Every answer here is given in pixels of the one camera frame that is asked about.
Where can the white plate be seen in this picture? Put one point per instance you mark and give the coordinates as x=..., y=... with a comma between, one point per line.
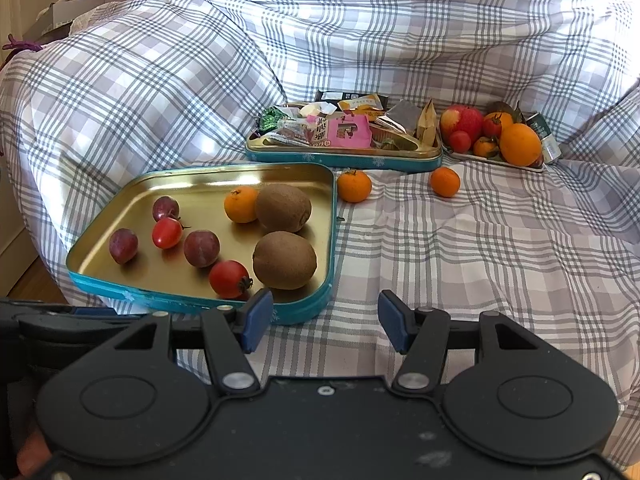
x=470, y=159

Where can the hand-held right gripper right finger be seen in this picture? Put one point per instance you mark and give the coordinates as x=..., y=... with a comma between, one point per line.
x=395, y=320

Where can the purple passion fruit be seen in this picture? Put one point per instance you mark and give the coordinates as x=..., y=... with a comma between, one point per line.
x=123, y=246
x=201, y=249
x=166, y=208

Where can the small tangerine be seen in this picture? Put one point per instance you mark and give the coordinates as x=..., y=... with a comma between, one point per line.
x=485, y=147
x=241, y=205
x=445, y=182
x=354, y=187
x=506, y=120

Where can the red cherry tomato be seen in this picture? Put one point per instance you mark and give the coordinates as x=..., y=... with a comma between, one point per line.
x=492, y=126
x=460, y=142

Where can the brown paper packet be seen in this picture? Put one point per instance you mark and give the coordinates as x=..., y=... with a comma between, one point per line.
x=427, y=122

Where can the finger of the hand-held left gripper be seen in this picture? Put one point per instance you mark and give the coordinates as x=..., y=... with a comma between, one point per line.
x=75, y=321

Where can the person's left hand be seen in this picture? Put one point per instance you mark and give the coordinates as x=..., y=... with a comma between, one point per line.
x=32, y=460

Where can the white round candy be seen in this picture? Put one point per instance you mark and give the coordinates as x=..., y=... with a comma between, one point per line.
x=317, y=109

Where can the grey plaid blanket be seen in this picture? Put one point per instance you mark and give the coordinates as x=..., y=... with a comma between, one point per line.
x=500, y=260

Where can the green foil candy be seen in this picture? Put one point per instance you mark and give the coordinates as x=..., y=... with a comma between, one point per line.
x=270, y=119

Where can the yellow snack packet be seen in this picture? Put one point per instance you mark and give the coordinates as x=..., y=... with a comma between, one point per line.
x=362, y=102

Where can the large orange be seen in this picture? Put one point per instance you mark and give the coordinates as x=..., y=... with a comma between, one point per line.
x=520, y=145

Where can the blue tin tray gold inside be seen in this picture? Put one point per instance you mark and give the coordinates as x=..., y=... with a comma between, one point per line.
x=200, y=185

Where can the red yellow apple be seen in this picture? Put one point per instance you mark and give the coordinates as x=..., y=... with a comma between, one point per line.
x=462, y=120

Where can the pink snack packet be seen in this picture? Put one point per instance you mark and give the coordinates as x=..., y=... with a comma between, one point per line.
x=345, y=131

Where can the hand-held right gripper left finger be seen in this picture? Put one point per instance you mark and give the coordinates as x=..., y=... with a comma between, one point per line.
x=257, y=320

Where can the brown kiwi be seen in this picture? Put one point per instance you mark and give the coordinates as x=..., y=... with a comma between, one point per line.
x=283, y=208
x=284, y=261

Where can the clear red snack packet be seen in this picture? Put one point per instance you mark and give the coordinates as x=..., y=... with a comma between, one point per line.
x=295, y=133

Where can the black snack packet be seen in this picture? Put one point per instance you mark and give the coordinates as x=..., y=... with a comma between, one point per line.
x=337, y=95

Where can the blue tin with snacks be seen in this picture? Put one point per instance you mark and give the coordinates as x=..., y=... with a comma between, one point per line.
x=350, y=159

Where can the grey foil packet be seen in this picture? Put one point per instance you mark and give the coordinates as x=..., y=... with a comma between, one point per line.
x=402, y=116

